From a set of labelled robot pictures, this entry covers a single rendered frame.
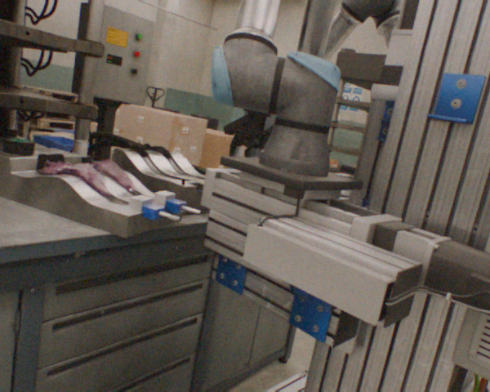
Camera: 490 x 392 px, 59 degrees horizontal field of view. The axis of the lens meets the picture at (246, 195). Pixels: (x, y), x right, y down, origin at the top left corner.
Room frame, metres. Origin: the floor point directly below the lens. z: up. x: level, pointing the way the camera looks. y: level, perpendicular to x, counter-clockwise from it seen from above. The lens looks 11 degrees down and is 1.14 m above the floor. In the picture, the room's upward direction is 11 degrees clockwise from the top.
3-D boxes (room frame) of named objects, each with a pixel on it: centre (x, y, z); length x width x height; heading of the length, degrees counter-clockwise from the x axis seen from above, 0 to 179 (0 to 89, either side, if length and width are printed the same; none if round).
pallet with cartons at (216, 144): (6.61, 0.82, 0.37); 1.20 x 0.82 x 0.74; 60
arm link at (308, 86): (0.93, -0.08, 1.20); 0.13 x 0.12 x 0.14; 87
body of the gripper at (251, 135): (1.36, 0.02, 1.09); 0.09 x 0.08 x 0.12; 48
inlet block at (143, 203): (1.05, 0.21, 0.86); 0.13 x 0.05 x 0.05; 70
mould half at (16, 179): (1.18, 0.45, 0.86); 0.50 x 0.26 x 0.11; 70
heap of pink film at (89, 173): (1.19, 0.44, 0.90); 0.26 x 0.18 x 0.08; 70
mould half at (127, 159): (1.52, 0.30, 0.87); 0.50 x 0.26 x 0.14; 53
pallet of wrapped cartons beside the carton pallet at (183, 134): (5.73, 1.31, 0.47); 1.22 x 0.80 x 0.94; 56
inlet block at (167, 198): (1.15, 0.17, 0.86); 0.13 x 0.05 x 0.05; 70
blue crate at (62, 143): (4.93, 2.16, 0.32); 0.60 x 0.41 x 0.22; 58
